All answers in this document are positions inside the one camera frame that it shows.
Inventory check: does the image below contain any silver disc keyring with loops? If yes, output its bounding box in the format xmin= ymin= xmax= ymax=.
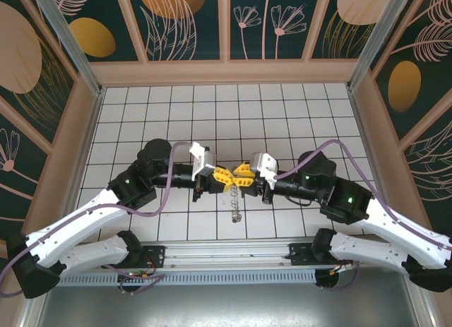
xmin=227 ymin=164 xmax=245 ymax=224

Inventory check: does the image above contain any aluminium mounting rail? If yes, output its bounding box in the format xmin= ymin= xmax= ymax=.
xmin=33 ymin=237 xmax=421 ymax=272

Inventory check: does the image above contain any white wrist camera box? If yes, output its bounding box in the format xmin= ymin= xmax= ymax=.
xmin=189 ymin=141 xmax=217 ymax=182
xmin=249 ymin=151 xmax=280 ymax=189

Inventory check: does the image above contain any aluminium frame post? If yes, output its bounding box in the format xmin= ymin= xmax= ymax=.
xmin=345 ymin=0 xmax=424 ymax=92
xmin=30 ymin=0 xmax=106 ymax=95

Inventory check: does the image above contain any aluminium table edge strip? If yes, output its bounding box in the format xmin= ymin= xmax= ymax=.
xmin=52 ymin=86 xmax=107 ymax=245

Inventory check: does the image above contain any grey slotted cable duct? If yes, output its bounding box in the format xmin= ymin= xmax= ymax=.
xmin=49 ymin=269 xmax=317 ymax=286

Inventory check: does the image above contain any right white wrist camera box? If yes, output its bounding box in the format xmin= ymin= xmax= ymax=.
xmin=249 ymin=151 xmax=280 ymax=189

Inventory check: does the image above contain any grey metal sheet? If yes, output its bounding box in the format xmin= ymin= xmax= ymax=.
xmin=33 ymin=283 xmax=430 ymax=327

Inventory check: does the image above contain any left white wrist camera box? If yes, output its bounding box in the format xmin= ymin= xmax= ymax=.
xmin=189 ymin=141 xmax=217 ymax=182

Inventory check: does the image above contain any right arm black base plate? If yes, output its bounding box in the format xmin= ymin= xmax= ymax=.
xmin=288 ymin=242 xmax=354 ymax=268

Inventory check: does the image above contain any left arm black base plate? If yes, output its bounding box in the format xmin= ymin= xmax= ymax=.
xmin=101 ymin=245 xmax=167 ymax=270

